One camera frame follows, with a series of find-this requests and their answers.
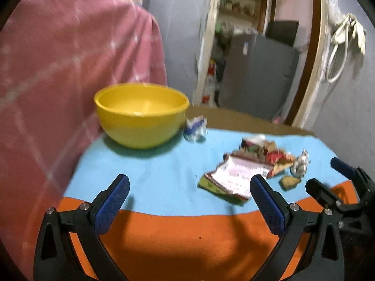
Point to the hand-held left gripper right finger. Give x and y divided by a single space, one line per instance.
268 205

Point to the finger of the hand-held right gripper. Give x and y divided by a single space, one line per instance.
342 166
322 193

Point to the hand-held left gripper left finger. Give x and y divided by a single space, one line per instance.
112 202

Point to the small brown scrap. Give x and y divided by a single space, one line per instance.
289 182

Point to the silver wrapper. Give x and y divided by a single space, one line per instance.
300 164

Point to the torn pink white paper packet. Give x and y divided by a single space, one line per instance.
237 172

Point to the torn colourful snack packet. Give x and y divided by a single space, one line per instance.
269 155

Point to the yellow plastic bowl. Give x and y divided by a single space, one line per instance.
140 128

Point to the blue white wrapper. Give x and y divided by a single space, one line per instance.
194 128

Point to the blue and orange mat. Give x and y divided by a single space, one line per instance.
164 169

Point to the pink slipper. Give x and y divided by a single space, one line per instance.
277 119

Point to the grey refrigerator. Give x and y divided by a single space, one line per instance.
257 76

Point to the red and white bottle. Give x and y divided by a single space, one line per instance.
209 82

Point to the black monitor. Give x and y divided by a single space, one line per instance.
282 32

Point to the pink checked cloth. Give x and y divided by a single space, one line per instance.
58 64

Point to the wooden door frame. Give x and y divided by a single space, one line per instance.
206 44

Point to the wooden wall shelves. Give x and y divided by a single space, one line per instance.
240 5

